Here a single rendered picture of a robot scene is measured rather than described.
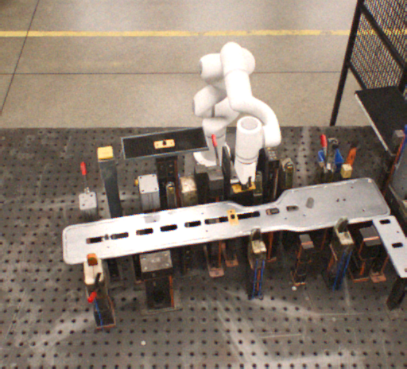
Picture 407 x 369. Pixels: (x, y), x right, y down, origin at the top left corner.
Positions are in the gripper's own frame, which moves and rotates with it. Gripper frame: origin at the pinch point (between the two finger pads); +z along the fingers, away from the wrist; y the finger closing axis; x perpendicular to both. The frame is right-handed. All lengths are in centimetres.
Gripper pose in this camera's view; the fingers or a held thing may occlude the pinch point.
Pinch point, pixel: (244, 183)
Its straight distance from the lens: 221.2
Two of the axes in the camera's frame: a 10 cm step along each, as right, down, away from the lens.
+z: 0.0, 6.7, 7.5
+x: 9.6, -2.0, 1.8
